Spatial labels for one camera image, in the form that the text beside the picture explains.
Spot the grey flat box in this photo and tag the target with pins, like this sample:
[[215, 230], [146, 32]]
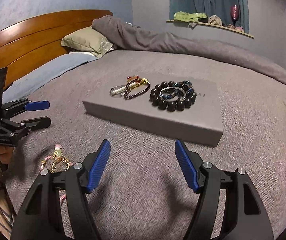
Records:
[[200, 124]]

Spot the wooden window sill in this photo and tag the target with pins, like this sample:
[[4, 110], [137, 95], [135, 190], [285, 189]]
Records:
[[210, 26]]

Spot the thin silver ring bangle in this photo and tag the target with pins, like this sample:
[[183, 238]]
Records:
[[172, 92]]

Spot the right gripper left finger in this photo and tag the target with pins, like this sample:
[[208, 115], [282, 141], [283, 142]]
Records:
[[40, 217]]

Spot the olive green pillow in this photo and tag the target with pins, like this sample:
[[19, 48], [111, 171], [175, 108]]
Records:
[[88, 40]]

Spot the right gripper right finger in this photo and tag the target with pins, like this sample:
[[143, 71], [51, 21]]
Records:
[[245, 216]]

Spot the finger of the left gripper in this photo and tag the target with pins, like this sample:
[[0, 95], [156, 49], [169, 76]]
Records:
[[36, 123], [14, 108]]

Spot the beige cloth on sill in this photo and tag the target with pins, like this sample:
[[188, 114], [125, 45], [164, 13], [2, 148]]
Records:
[[215, 20]]

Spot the green cloth on sill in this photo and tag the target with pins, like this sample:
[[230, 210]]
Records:
[[191, 19]]

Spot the light blue pillow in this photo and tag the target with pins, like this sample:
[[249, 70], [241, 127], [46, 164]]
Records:
[[39, 77]]

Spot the grey duvet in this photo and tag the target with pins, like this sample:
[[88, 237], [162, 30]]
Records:
[[130, 37]]

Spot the wooden headboard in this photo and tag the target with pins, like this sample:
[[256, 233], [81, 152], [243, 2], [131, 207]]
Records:
[[29, 44]]

